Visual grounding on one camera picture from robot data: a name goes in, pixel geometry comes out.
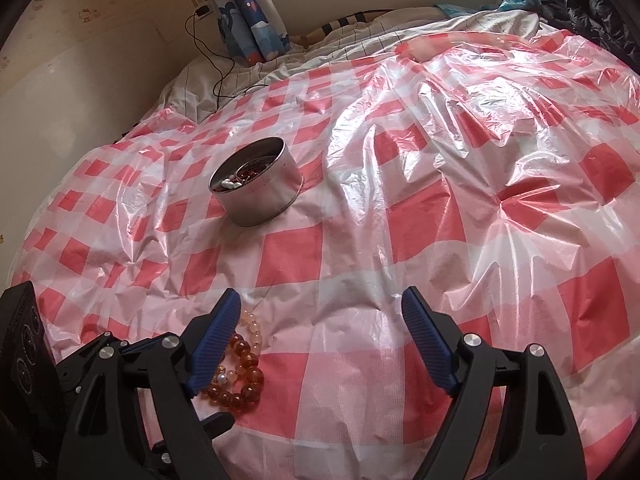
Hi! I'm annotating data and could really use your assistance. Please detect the pale peach bead bracelet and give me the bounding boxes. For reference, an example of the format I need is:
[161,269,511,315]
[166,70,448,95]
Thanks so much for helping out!
[239,309,277,356]

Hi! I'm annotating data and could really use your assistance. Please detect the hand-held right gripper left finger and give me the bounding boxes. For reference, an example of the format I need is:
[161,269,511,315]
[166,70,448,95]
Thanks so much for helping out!
[64,287,242,480]

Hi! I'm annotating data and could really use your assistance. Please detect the amber bead bracelet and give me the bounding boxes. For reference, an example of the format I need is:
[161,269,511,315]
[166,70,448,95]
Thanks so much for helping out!
[202,332,264,415]

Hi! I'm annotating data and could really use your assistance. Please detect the white grid duvet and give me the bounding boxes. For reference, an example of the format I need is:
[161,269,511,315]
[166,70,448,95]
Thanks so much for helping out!
[160,7,571,121]

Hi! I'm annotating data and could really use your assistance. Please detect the black jacket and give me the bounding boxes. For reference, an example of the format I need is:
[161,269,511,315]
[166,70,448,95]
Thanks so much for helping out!
[542,0,632,46]

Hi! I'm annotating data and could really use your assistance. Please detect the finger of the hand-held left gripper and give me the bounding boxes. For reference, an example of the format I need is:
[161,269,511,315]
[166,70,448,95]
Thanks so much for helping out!
[200,411,237,456]
[52,331,133,402]

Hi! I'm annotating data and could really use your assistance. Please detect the blue plastic bag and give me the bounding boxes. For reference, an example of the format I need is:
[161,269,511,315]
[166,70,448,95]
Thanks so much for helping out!
[435,0,543,18]

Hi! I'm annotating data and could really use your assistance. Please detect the striped pillow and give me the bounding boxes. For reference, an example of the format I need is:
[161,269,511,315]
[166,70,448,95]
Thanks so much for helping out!
[292,8,451,46]

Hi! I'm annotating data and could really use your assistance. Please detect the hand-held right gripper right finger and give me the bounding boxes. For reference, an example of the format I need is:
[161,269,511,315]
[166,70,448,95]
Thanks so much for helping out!
[401,286,608,480]

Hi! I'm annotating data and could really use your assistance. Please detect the round metal tin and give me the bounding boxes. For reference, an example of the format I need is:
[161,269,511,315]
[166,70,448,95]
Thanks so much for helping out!
[208,136,305,227]

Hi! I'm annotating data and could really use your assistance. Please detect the pink checkered plastic sheet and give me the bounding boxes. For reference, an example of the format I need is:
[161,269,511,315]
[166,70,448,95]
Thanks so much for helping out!
[10,27,640,480]

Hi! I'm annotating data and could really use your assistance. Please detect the black cable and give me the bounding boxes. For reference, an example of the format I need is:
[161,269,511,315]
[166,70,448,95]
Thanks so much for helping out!
[185,7,236,111]

